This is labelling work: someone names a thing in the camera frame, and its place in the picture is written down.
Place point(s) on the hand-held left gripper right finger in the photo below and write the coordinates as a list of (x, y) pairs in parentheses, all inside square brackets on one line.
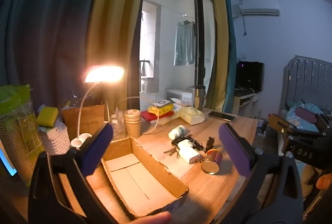
[(234, 151)]

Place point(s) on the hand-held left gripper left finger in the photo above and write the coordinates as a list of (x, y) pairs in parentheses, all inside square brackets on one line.
[(99, 144)]

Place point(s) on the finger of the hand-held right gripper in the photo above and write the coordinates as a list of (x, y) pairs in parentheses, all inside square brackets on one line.
[(306, 115), (278, 124)]

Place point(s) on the small black object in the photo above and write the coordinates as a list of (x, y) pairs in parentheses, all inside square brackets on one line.
[(209, 143)]

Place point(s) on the red tin can gold lid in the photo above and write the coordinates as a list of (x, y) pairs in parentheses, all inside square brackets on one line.
[(211, 165)]

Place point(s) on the white charger adapter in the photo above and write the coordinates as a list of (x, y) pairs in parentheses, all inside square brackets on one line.
[(188, 152)]

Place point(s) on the cardboard box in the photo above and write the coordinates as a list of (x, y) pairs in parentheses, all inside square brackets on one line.
[(140, 182)]

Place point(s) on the black wristwatch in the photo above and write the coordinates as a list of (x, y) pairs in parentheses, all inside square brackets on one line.
[(176, 140)]

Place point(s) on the white medicine bottle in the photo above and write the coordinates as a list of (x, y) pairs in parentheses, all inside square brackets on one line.
[(176, 132)]

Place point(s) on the bunch of keys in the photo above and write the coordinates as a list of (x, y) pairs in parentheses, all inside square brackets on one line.
[(171, 152)]

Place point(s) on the person's right hand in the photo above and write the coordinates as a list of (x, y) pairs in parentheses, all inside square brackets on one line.
[(324, 182)]

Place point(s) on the person's left hand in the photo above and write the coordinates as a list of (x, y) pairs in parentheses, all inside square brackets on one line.
[(153, 218)]

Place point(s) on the printed glass jar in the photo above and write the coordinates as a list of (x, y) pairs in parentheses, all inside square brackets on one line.
[(118, 122)]

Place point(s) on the cardboard lamp packaging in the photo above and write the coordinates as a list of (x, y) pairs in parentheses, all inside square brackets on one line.
[(90, 117)]

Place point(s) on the black smartphone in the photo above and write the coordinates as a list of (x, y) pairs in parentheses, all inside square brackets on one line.
[(221, 115)]

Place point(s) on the white TV stand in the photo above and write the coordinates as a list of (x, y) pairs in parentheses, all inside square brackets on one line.
[(246, 103)]

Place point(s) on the stack of brown paper cups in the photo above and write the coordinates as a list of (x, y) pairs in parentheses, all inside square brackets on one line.
[(132, 124)]

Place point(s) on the grey bed headboard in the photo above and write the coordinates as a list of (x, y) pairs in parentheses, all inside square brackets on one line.
[(308, 76)]

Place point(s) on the white plastic basket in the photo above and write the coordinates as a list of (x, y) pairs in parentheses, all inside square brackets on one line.
[(55, 142)]

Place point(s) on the yellow tissue pack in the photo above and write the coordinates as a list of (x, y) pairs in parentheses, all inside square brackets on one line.
[(193, 115)]

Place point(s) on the black monitor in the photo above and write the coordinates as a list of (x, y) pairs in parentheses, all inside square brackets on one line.
[(249, 76)]

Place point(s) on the red flat box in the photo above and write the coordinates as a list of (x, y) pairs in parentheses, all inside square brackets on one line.
[(150, 116)]

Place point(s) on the yellow sponge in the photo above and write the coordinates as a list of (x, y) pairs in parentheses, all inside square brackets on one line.
[(48, 117)]

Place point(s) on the stainless steel mug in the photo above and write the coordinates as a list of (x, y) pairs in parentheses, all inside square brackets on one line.
[(199, 96)]

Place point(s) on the white desk lamp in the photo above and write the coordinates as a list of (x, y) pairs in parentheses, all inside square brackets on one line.
[(103, 74)]

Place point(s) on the yellow wipes pack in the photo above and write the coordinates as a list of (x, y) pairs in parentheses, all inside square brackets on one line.
[(162, 109)]

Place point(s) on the long white packet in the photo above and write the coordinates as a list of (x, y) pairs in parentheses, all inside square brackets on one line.
[(181, 102)]

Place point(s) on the grey white device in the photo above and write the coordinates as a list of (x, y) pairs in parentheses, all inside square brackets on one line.
[(162, 103)]

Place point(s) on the white microwave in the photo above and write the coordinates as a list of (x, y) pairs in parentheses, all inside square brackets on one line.
[(179, 95)]

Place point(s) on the bagged paper cups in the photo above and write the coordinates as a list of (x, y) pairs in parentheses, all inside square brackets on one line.
[(18, 130)]

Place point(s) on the glowing blue screen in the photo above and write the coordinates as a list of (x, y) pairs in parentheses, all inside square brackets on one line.
[(6, 164)]

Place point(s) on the yellow curtain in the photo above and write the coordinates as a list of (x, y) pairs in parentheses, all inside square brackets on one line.
[(116, 18), (219, 31)]

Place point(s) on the white air conditioner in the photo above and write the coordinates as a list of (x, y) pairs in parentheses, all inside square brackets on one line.
[(259, 7)]

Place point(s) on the hanging pale green shirt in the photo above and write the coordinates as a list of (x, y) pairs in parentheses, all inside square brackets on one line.
[(184, 43)]

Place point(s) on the dark sliding door frame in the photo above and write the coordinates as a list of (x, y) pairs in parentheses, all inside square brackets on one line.
[(199, 31)]

